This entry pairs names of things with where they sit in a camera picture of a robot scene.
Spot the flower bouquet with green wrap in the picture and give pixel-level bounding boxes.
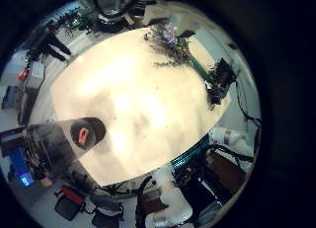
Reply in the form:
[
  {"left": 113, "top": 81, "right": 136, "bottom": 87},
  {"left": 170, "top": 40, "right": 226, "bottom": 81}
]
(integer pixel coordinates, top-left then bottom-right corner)
[{"left": 142, "top": 22, "right": 215, "bottom": 84}]

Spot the person in black clothes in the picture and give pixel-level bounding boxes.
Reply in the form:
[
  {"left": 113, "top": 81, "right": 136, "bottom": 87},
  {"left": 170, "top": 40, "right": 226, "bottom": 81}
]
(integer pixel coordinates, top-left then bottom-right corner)
[{"left": 27, "top": 20, "right": 73, "bottom": 63}]

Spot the white box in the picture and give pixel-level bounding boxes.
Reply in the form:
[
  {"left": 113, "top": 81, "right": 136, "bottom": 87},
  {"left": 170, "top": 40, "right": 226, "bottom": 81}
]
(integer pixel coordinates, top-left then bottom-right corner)
[{"left": 25, "top": 60, "right": 45, "bottom": 90}]

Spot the red and black case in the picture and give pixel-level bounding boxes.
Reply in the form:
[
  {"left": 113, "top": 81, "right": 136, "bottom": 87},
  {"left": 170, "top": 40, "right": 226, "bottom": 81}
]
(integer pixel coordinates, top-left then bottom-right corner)
[{"left": 53, "top": 185, "right": 87, "bottom": 222}]

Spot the red bag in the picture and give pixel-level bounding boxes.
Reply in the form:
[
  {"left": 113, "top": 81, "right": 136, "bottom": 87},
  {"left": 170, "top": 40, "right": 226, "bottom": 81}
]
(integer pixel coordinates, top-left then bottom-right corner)
[{"left": 17, "top": 67, "right": 31, "bottom": 83}]

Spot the blue lit monitor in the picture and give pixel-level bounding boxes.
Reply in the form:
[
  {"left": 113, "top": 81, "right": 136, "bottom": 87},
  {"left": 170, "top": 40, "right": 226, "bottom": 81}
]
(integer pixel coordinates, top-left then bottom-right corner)
[{"left": 7, "top": 146, "right": 36, "bottom": 189}]

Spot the black cable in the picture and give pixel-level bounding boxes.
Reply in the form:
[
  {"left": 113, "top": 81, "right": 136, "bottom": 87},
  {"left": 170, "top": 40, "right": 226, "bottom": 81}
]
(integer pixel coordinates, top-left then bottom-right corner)
[{"left": 234, "top": 81, "right": 263, "bottom": 157}]

